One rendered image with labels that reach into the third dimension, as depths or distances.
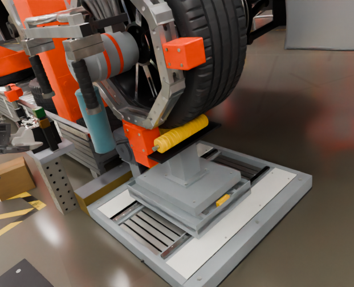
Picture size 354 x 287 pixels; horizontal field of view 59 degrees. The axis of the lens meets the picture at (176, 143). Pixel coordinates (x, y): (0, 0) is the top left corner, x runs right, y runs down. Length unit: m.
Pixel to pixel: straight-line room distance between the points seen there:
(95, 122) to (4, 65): 2.32
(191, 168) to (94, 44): 0.75
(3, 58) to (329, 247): 3.06
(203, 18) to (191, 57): 0.13
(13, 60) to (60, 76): 1.96
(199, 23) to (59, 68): 0.80
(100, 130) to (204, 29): 0.56
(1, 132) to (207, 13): 0.64
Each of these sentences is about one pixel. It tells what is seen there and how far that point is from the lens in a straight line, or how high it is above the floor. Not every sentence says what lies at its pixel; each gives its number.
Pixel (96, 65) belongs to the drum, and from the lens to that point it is 1.03.
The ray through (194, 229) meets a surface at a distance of 1.31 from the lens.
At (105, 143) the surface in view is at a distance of 1.26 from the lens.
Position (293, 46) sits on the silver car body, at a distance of 1.19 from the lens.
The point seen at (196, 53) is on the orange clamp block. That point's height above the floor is 0.85.
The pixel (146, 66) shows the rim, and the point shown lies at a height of 0.77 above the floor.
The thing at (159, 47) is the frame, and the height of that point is 0.87.
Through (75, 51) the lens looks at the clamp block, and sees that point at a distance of 0.86.
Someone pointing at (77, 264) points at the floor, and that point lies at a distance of 1.57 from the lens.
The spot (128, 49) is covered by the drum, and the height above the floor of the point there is 0.86.
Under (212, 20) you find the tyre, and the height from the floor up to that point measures 0.91.
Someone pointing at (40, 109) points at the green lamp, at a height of 0.66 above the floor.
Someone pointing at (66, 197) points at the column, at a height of 0.09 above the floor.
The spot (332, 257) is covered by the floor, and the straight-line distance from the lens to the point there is 1.40.
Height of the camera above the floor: 1.04
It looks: 28 degrees down
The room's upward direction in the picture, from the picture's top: 12 degrees counter-clockwise
